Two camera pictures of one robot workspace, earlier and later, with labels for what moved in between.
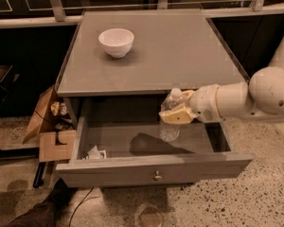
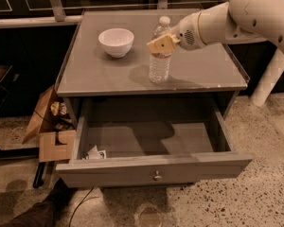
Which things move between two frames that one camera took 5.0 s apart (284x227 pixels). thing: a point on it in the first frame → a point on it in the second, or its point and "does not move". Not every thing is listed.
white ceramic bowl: [116, 42] does not move
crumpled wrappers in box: [59, 108] does not move
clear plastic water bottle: [169, 131] → [160, 63]
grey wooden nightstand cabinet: [145, 52] does not move
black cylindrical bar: [38, 179] does not move
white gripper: [203, 104] → [186, 32]
